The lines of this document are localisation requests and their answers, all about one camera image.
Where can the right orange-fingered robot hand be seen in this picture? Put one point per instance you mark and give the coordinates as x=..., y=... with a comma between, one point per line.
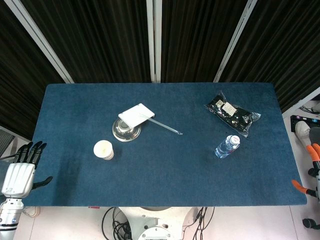
x=317, y=180

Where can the left white black-fingered robot hand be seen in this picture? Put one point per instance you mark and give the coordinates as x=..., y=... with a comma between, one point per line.
x=17, y=177

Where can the white paper cup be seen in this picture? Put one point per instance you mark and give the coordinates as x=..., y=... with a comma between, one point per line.
x=102, y=149

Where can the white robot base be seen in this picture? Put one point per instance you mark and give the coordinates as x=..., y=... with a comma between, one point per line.
x=155, y=222

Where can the black chair caster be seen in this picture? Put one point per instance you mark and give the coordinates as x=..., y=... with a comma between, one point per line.
x=310, y=223

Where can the white shoe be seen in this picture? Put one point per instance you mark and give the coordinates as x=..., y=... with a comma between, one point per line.
x=302, y=131

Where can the black flat box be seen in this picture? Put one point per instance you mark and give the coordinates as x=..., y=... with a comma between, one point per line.
x=293, y=122

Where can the red label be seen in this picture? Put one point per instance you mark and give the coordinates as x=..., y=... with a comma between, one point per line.
x=94, y=207

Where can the clear plastic water bottle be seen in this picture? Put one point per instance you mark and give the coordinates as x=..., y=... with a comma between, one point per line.
x=226, y=147

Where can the dark pleated curtain panel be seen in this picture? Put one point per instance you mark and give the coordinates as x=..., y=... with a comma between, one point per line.
x=15, y=75
x=100, y=40
x=195, y=40
x=282, y=45

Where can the black item in plastic bag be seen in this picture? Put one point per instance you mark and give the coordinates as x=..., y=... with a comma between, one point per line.
x=232, y=115

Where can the stainless steel bowl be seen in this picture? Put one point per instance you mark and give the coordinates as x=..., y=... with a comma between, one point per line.
x=125, y=133

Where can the white flat rectangular card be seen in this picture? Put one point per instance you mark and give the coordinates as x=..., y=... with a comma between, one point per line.
x=136, y=115

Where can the blue table cloth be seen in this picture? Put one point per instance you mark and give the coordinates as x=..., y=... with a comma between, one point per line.
x=160, y=170

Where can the clear glass rod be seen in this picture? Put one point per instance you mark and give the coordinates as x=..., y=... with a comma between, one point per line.
x=166, y=127

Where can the white partition post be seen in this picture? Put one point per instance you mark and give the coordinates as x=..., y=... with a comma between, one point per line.
x=40, y=40
x=300, y=102
x=237, y=40
x=153, y=40

